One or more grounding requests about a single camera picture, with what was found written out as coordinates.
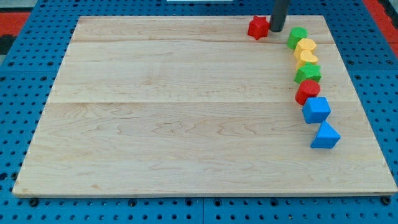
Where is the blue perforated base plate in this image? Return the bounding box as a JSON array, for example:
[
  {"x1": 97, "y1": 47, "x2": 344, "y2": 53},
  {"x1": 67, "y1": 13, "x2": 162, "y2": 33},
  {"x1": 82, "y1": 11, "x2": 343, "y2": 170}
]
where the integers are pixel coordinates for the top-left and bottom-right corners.
[{"x1": 1, "y1": 1, "x2": 397, "y2": 223}]

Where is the blue triangle block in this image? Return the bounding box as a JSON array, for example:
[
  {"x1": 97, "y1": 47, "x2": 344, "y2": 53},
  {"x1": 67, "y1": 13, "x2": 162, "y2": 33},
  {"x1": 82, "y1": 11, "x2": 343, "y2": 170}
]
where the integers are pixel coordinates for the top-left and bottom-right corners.
[{"x1": 310, "y1": 121, "x2": 341, "y2": 149}]

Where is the blue cube block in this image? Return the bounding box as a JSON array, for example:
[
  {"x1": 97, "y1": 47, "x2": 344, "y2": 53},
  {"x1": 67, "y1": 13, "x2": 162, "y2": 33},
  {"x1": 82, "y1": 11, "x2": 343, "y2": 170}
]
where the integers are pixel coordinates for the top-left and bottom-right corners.
[{"x1": 302, "y1": 97, "x2": 331, "y2": 124}]

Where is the light wooden board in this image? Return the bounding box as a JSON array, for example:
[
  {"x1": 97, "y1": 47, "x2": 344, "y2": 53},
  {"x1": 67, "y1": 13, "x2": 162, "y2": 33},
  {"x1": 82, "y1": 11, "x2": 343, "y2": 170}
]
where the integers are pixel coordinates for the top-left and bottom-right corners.
[{"x1": 12, "y1": 16, "x2": 397, "y2": 198}]

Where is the red star block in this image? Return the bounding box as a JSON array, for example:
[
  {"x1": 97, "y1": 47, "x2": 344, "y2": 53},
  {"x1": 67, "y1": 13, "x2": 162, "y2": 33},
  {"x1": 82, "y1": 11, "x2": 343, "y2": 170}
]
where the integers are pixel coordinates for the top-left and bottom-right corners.
[{"x1": 248, "y1": 16, "x2": 270, "y2": 40}]

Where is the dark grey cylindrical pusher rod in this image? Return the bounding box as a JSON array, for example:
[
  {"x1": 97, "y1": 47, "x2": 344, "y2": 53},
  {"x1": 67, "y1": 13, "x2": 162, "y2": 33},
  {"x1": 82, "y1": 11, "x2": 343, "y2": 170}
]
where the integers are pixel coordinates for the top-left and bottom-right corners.
[{"x1": 269, "y1": 0, "x2": 291, "y2": 32}]

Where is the yellow hexagon block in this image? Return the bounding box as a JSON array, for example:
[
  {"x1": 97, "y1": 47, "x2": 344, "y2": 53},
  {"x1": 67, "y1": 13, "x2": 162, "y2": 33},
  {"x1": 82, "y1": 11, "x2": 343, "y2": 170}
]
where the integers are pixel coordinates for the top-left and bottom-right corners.
[{"x1": 294, "y1": 38, "x2": 317, "y2": 59}]

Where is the green cylinder block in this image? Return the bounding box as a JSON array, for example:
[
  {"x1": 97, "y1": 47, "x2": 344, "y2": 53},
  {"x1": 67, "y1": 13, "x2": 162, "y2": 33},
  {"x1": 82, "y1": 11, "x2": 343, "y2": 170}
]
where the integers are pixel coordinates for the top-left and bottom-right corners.
[{"x1": 287, "y1": 27, "x2": 308, "y2": 50}]

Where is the yellow heart block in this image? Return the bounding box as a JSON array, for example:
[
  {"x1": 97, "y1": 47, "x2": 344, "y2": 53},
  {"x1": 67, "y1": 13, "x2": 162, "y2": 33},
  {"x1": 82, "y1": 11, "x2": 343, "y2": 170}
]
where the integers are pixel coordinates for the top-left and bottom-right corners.
[{"x1": 295, "y1": 50, "x2": 318, "y2": 70}]

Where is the red cylinder block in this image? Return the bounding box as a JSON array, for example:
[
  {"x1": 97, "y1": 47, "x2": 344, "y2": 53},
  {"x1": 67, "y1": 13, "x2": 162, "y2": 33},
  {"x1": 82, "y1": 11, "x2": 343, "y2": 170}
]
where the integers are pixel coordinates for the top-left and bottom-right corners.
[{"x1": 295, "y1": 79, "x2": 321, "y2": 106}]

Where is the green star block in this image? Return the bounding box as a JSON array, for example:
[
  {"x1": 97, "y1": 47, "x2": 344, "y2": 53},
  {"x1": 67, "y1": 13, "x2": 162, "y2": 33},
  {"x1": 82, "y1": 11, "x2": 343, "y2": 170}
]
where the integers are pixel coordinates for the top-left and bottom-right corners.
[{"x1": 294, "y1": 62, "x2": 322, "y2": 84}]

